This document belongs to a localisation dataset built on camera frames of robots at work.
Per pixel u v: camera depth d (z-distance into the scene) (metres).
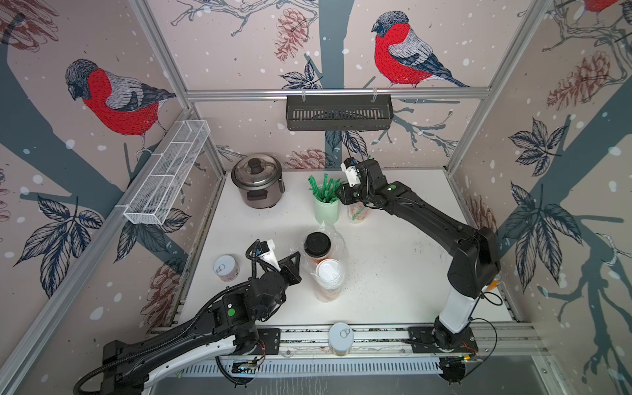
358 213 0.95
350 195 0.75
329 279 0.68
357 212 0.95
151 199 0.71
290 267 0.62
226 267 0.85
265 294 0.50
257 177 0.98
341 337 0.70
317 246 0.76
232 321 0.51
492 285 0.64
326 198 0.88
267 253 0.64
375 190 0.65
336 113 1.04
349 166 0.75
